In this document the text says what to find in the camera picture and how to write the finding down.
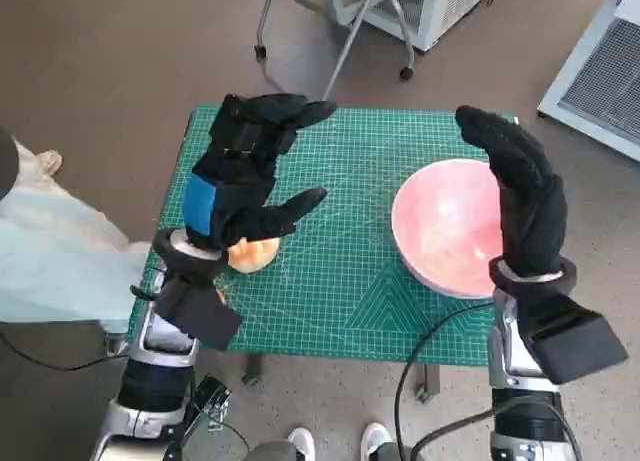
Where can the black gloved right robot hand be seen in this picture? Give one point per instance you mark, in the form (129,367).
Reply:
(530,201)

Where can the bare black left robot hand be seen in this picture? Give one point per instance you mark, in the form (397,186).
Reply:
(240,181)

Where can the round toy bread bun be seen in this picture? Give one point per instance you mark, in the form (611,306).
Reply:
(255,257)

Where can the pink bowl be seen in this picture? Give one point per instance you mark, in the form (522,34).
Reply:
(440,221)

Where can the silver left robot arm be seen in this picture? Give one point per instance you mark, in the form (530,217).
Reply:
(150,381)

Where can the green cutting mat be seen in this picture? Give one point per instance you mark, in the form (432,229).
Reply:
(340,191)

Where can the white cabinet with grey grille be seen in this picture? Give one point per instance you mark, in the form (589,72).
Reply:
(600,81)

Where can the grey metal pole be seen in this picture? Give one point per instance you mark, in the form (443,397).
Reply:
(350,41)

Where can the black table leg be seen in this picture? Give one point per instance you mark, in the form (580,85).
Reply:
(252,368)
(429,383)

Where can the white cabinet with mesh panel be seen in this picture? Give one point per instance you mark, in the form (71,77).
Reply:
(450,6)

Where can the grey office chair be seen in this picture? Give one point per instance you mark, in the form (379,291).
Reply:
(400,26)

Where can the white shoe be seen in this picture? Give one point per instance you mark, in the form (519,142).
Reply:
(376,438)
(302,443)

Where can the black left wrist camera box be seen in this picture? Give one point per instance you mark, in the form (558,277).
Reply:
(205,316)

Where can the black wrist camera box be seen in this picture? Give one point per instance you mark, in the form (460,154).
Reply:
(575,341)
(205,316)

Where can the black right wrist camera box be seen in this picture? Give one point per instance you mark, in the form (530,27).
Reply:
(575,341)

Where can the black metal frame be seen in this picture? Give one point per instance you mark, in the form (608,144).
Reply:
(210,401)

